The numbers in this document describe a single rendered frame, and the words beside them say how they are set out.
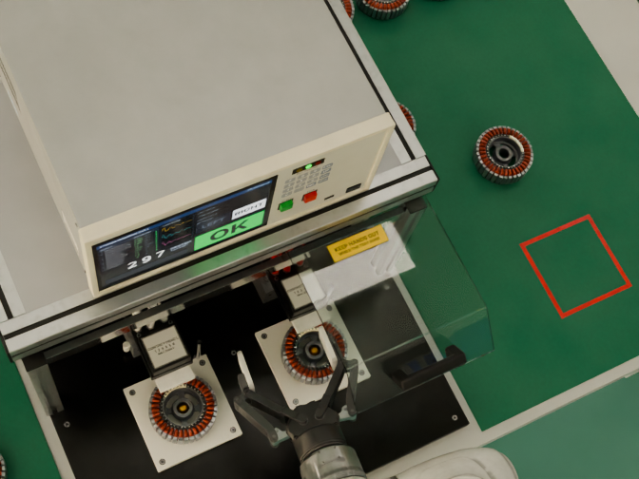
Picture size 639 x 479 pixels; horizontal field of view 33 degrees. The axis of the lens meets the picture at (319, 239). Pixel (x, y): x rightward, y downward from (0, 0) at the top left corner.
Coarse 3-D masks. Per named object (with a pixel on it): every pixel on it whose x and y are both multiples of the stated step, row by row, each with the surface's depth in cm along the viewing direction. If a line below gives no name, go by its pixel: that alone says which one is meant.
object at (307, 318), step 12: (276, 276) 178; (288, 276) 175; (276, 288) 177; (288, 288) 175; (300, 288) 175; (288, 300) 174; (300, 300) 174; (288, 312) 175; (300, 312) 175; (312, 312) 178; (300, 324) 177; (312, 324) 177
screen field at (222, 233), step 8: (256, 216) 150; (232, 224) 149; (240, 224) 150; (248, 224) 152; (256, 224) 153; (208, 232) 147; (216, 232) 149; (224, 232) 150; (232, 232) 152; (240, 232) 153; (200, 240) 149; (208, 240) 150; (216, 240) 152
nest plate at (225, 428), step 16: (192, 368) 182; (208, 368) 182; (144, 384) 180; (208, 384) 181; (128, 400) 178; (144, 400) 179; (192, 400) 180; (224, 400) 180; (144, 416) 178; (192, 416) 179; (224, 416) 179; (144, 432) 177; (208, 432) 178; (224, 432) 178; (240, 432) 179; (160, 448) 176; (176, 448) 176; (192, 448) 177; (208, 448) 177; (160, 464) 175; (176, 464) 176
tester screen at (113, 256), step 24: (240, 192) 139; (264, 192) 143; (192, 216) 139; (216, 216) 143; (120, 240) 136; (144, 240) 139; (168, 240) 143; (192, 240) 147; (120, 264) 143; (144, 264) 147
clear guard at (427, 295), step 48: (336, 240) 163; (432, 240) 165; (336, 288) 160; (384, 288) 161; (432, 288) 162; (336, 336) 157; (384, 336) 158; (432, 336) 160; (480, 336) 164; (384, 384) 159
